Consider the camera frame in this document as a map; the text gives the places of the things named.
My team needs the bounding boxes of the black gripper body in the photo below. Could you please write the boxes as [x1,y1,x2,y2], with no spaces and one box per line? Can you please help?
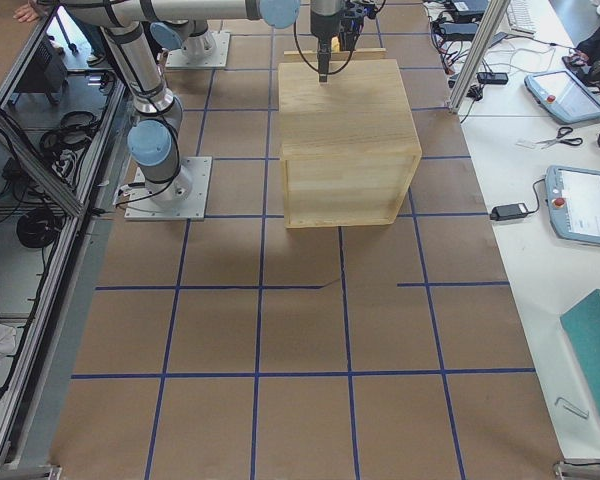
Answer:
[338,0,375,51]
[310,0,341,51]

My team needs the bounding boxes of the wooden drawer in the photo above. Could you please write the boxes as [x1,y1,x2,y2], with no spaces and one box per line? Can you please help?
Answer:
[283,48,386,63]

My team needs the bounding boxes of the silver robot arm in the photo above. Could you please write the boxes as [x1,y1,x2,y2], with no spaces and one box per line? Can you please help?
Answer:
[60,0,300,208]
[141,1,382,71]

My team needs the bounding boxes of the light wooden drawer cabinet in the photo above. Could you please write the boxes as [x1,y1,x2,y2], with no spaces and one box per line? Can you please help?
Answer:
[278,59,422,228]

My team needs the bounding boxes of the black electronic box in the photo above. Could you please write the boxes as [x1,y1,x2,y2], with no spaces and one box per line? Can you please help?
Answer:
[445,0,489,16]

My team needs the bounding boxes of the small black box device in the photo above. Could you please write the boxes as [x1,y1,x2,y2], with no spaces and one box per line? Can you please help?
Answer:
[476,72,509,85]

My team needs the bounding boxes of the white keyboard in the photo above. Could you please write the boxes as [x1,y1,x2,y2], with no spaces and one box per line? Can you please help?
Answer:
[505,0,536,36]

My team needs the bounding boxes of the upper blue teach pendant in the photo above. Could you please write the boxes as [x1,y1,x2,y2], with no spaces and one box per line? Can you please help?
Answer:
[524,70,600,125]

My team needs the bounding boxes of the blue teach pendant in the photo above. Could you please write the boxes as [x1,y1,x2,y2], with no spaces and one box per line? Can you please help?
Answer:
[545,165,600,245]
[524,70,600,125]

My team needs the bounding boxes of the person in plaid shirt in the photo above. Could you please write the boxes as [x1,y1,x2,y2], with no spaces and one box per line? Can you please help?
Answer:
[12,0,112,67]

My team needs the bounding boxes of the black power adapter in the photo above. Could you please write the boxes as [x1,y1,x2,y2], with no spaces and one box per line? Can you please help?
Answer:
[489,203,530,221]

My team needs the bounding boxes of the lower blue teach pendant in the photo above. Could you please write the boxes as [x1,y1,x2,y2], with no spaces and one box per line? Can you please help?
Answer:
[545,165,600,245]

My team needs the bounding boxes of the teal green folder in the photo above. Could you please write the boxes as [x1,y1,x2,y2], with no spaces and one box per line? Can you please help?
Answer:
[560,289,600,416]

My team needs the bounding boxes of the metal allen key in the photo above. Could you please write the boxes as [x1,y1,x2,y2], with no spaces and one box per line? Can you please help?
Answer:
[554,396,590,420]

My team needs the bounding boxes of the aluminium frame post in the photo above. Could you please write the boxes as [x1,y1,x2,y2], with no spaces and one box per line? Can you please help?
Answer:
[448,0,509,114]

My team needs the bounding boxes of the black handled scissors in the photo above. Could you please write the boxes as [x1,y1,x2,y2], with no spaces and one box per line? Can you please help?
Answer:
[536,126,583,149]

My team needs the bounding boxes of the aluminium side frame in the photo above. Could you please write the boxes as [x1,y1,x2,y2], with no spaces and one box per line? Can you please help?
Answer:
[0,1,124,464]

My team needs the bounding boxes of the coiled black cables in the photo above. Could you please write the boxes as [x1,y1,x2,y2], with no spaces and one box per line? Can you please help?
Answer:
[15,205,64,250]

